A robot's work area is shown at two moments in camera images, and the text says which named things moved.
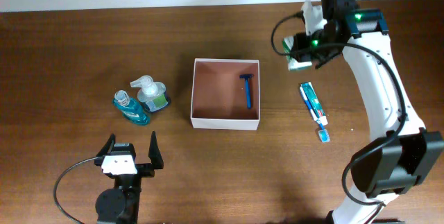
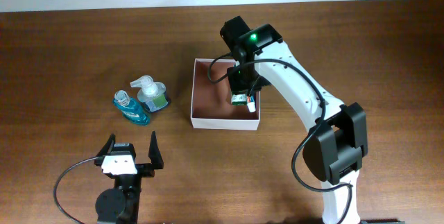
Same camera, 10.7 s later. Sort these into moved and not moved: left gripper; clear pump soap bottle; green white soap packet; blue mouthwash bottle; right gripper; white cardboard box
Moved: right gripper; green white soap packet
Not moved: clear pump soap bottle; left gripper; blue mouthwash bottle; white cardboard box
